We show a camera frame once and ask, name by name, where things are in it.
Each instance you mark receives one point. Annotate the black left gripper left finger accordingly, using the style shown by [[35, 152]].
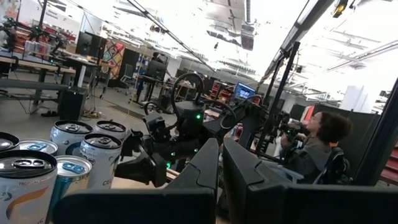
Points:
[[155, 205]]

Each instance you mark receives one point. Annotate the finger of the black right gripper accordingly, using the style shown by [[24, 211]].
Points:
[[132, 144], [143, 171]]

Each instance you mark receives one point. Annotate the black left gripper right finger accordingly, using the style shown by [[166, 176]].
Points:
[[295, 205]]

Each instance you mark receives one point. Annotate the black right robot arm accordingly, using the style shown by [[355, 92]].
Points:
[[248, 124]]

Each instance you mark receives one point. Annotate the person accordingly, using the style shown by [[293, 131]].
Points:
[[311, 155], [156, 56]]

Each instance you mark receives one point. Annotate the black floor bin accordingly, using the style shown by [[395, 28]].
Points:
[[71, 105]]

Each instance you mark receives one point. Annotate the black computer monitor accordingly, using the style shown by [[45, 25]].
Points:
[[90, 43], [155, 70]]

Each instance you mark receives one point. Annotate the lit blue monitor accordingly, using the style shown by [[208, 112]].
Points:
[[244, 91]]

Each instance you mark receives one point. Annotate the black partition panel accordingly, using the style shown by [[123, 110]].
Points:
[[363, 130]]

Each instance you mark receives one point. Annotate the red storage bin rack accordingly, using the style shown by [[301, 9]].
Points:
[[391, 165]]

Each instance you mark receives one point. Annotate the distant office desk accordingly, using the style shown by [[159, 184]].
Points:
[[37, 66]]

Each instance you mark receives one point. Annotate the thin black rig post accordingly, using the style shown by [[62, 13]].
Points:
[[280, 90]]

